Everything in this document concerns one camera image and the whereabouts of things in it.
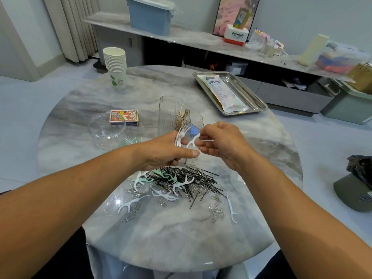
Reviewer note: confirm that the person's left hand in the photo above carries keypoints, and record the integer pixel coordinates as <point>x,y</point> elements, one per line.
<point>163,152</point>

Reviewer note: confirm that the person's right hand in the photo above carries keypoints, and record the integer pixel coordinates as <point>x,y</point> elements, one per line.
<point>229,147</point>

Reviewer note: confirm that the pile of floss picks and clips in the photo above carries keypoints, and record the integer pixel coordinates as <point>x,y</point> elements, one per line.
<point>186,180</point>

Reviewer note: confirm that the clear ribbed organizer box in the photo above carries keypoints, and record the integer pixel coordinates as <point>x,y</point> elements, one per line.
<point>171,116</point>

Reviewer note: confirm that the colourful matchbox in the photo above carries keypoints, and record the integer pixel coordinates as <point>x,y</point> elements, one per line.
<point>124,117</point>

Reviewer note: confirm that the metal tray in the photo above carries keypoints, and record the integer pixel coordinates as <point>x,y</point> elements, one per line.
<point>256,101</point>

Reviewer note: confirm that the clear printed plastic bag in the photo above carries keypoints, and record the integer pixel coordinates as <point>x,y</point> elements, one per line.
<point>225,94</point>

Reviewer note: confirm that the clear round plastic bowl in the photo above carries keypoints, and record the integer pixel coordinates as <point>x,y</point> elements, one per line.
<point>106,132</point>

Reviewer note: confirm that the group of white paper cups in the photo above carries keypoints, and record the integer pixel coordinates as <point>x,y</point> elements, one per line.
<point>115,68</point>

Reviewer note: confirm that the person's left forearm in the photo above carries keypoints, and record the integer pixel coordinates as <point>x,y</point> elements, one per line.
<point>64,223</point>

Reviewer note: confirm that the person's right forearm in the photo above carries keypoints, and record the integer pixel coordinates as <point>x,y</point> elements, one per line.
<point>314,226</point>

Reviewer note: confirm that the white box in cabinet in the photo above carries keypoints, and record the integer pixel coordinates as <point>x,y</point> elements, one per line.
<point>236,68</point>

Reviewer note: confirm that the loose papers in cabinet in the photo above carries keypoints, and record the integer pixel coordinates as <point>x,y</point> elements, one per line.
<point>295,84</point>

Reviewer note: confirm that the clear bag of snacks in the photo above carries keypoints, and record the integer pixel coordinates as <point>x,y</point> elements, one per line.
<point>256,40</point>

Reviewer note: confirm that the white and red small box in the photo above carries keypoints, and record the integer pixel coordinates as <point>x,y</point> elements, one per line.
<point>236,35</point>

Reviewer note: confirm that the colourful small packet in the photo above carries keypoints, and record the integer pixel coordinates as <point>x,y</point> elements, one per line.
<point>279,44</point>

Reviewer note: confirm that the grey cabinet with marble top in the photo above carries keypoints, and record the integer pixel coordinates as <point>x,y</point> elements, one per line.
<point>177,34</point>

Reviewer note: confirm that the grey green storage bin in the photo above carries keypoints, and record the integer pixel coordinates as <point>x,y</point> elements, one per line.
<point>349,104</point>

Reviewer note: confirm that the cream paper roll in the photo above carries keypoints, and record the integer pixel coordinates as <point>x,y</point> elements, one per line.
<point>314,50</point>

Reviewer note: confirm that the small colourful box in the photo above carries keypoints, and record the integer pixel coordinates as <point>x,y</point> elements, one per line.
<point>242,18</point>

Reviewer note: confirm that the trash bin with black bag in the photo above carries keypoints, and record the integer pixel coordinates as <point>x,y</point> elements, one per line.
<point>354,184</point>

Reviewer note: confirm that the framed pink picture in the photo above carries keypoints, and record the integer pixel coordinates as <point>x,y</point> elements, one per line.
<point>233,11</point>

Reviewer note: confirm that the blue storage box white lid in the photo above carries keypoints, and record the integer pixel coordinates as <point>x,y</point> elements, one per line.
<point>150,14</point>

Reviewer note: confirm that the clear storage box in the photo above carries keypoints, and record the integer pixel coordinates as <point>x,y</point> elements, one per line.
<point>342,58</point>

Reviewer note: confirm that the cardboard box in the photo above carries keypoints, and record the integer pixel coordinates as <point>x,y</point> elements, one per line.
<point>361,77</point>

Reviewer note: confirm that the beige curtain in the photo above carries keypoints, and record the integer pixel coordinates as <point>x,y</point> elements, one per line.
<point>70,26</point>

